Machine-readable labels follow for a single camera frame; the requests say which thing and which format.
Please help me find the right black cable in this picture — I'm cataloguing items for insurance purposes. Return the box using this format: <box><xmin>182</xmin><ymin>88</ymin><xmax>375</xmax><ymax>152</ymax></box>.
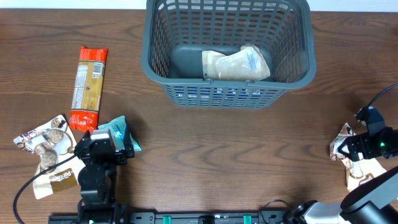
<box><xmin>366</xmin><ymin>82</ymin><xmax>398</xmax><ymax>108</ymax></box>

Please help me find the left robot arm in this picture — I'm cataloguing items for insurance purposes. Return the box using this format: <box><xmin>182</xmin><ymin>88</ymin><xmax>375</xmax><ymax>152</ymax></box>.
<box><xmin>74</xmin><ymin>126</ymin><xmax>135</xmax><ymax>224</ymax></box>

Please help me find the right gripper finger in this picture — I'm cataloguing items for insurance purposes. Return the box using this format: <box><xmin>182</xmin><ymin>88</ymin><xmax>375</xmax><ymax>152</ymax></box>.
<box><xmin>337</xmin><ymin>136</ymin><xmax>354</xmax><ymax>151</ymax></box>
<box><xmin>337</xmin><ymin>146</ymin><xmax>358</xmax><ymax>162</ymax></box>

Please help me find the orange spaghetti packet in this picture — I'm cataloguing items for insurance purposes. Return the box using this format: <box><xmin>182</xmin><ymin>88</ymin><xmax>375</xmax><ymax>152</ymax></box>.
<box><xmin>69</xmin><ymin>47</ymin><xmax>108</xmax><ymax>132</ymax></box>

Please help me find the black cable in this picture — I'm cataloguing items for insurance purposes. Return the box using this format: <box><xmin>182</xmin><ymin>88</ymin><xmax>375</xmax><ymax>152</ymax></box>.
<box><xmin>366</xmin><ymin>82</ymin><xmax>398</xmax><ymax>108</ymax></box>
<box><xmin>12</xmin><ymin>154</ymin><xmax>80</xmax><ymax>224</ymax></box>

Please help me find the beige kraft pouch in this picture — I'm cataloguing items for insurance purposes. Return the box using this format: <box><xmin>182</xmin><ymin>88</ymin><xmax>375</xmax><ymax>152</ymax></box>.
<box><xmin>201</xmin><ymin>44</ymin><xmax>271</xmax><ymax>81</ymax></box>

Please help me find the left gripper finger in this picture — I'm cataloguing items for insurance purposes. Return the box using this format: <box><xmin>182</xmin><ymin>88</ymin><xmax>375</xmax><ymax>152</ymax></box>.
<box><xmin>74</xmin><ymin>131</ymin><xmax>91</xmax><ymax>157</ymax></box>
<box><xmin>123</xmin><ymin>123</ymin><xmax>134</xmax><ymax>152</ymax></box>

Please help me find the left black cable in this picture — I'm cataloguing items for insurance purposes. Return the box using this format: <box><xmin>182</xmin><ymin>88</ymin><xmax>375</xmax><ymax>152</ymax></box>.
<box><xmin>12</xmin><ymin>154</ymin><xmax>80</xmax><ymax>224</ymax></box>

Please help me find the teal snack packet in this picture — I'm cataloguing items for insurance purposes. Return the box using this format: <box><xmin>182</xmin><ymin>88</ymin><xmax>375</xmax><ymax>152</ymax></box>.
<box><xmin>98</xmin><ymin>115</ymin><xmax>129</xmax><ymax>151</ymax></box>

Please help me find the grey plastic lattice basket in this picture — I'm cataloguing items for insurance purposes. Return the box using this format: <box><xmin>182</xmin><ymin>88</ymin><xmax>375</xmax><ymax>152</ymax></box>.
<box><xmin>141</xmin><ymin>0</ymin><xmax>317</xmax><ymax>91</ymax></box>

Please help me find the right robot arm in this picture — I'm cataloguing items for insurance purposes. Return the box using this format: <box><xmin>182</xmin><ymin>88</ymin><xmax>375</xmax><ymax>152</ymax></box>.
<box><xmin>287</xmin><ymin>127</ymin><xmax>397</xmax><ymax>223</ymax></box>

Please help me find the small white brown food bag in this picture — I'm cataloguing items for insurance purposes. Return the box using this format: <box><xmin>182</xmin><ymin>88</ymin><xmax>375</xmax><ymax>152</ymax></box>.
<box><xmin>330</xmin><ymin>123</ymin><xmax>387</xmax><ymax>192</ymax></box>

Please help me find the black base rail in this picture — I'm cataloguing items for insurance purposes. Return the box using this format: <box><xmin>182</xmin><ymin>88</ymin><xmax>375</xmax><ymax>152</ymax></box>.
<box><xmin>48</xmin><ymin>208</ymin><xmax>343</xmax><ymax>224</ymax></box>

